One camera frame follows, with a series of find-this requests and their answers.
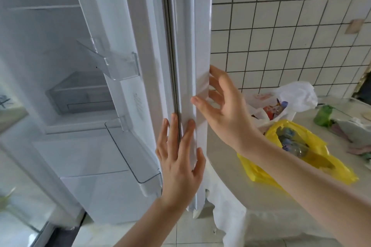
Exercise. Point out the person's right hand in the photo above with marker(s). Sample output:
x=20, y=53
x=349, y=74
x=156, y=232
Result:
x=232, y=119

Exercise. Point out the person's left hand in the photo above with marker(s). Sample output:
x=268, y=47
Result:
x=178, y=174

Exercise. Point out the person's left little finger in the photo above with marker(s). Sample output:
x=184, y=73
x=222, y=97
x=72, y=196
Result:
x=159, y=155

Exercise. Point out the person's right middle finger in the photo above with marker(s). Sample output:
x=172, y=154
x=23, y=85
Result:
x=216, y=84

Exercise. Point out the person's left middle finger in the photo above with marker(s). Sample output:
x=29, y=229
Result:
x=174, y=131

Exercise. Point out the person's right thumb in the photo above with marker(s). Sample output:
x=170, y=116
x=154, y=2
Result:
x=204, y=108

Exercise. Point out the person's left thumb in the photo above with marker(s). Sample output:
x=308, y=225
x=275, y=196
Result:
x=201, y=161

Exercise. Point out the white fridge door with bins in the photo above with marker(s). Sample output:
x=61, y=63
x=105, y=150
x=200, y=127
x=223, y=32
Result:
x=150, y=38

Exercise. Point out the person's left forearm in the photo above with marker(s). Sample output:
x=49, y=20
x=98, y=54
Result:
x=150, y=225

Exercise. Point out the person's right forearm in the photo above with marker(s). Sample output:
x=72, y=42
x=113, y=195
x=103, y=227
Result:
x=304, y=186

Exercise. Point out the large clear door bin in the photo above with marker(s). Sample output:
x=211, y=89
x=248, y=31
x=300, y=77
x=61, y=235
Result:
x=136, y=154

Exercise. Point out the colourful snack packet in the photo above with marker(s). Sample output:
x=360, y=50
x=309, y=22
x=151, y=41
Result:
x=274, y=109

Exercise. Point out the white freezer drawer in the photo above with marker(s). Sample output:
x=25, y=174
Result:
x=110, y=197
x=81, y=154

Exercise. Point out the white plastic bag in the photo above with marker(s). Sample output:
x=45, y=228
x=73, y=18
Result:
x=298, y=96

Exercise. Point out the small clear door bin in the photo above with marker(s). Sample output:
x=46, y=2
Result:
x=116, y=63

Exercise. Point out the blue packets in bag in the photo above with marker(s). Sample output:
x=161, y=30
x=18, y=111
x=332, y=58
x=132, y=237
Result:
x=291, y=141

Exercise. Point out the clear crisper drawer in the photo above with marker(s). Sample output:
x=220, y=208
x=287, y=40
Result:
x=78, y=93

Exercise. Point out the green plastic bag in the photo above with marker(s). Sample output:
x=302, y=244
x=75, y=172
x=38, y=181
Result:
x=323, y=116

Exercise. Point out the yellow plastic bag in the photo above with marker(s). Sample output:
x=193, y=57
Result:
x=333, y=165

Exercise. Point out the crumpled white cloth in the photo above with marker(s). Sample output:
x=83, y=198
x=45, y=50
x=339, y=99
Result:
x=352, y=131

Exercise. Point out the glossy fridge door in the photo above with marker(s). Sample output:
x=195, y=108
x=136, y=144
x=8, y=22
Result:
x=20, y=203

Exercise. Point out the white refrigerator body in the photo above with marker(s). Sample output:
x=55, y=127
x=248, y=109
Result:
x=43, y=38

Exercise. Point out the glass fridge shelf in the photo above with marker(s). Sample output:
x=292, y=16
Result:
x=43, y=7

